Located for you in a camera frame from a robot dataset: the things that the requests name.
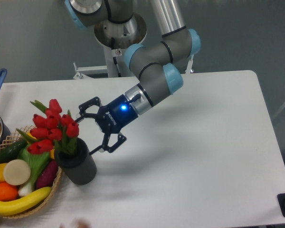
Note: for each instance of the yellow banana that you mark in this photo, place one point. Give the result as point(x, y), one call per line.
point(17, 206)

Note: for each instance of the purple eggplant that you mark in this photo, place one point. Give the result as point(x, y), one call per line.
point(48, 175)

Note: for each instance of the green cucumber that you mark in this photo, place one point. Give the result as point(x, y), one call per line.
point(11, 151)

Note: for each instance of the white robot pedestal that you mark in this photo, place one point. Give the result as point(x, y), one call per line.
point(116, 38)

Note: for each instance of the green bok choy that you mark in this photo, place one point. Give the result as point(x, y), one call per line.
point(37, 163)

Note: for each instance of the woven wicker basket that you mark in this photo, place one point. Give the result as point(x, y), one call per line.
point(13, 137)

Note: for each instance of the red tulip bouquet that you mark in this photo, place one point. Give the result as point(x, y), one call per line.
point(54, 131)

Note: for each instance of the orange fruit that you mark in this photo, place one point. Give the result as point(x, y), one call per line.
point(8, 192)

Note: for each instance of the round beige disc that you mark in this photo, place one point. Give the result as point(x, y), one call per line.
point(16, 172)

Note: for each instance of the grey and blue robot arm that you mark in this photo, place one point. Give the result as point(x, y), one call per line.
point(154, 67)

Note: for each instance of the white metal base frame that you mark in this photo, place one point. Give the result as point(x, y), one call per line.
point(101, 71)

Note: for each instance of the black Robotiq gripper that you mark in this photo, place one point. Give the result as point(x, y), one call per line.
point(116, 116)

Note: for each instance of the dark grey ribbed vase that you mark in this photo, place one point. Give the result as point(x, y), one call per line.
point(80, 169)

